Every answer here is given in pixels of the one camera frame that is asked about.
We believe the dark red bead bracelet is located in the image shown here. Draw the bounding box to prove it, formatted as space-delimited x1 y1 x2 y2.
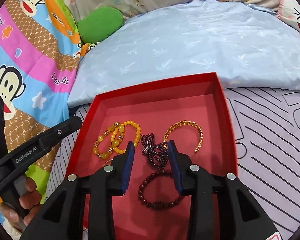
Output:
138 169 185 210

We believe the red cardboard box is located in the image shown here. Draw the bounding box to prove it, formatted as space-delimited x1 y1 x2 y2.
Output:
65 72 238 240

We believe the cartoon monkey blanket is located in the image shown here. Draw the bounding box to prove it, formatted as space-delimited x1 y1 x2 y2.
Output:
0 0 88 233

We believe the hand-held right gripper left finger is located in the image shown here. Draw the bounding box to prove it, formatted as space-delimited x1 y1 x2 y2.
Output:
20 141 136 240

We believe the yellow round bead bracelet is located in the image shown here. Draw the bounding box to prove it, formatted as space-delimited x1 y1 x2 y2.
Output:
112 121 142 155

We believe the purple multi-strand bead bracelet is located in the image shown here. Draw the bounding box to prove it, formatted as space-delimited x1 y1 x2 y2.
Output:
140 134 171 170

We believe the wide gold cuff bangle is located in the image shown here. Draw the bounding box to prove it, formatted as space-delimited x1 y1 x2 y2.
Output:
163 121 203 153

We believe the person's left hand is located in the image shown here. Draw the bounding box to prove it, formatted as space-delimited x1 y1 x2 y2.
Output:
0 177 44 232

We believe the chunky yellow stone bracelet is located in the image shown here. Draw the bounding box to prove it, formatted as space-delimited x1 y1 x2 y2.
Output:
92 122 127 160

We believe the light blue pillow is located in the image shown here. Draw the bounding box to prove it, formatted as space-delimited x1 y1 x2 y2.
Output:
67 0 300 108

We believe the pink cartoon face pillow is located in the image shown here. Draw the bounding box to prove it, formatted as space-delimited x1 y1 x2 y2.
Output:
276 0 300 41

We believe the green plush cushion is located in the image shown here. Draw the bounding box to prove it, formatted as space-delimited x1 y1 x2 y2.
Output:
77 7 124 44

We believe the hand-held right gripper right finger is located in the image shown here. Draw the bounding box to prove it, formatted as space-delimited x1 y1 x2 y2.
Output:
167 140 280 240

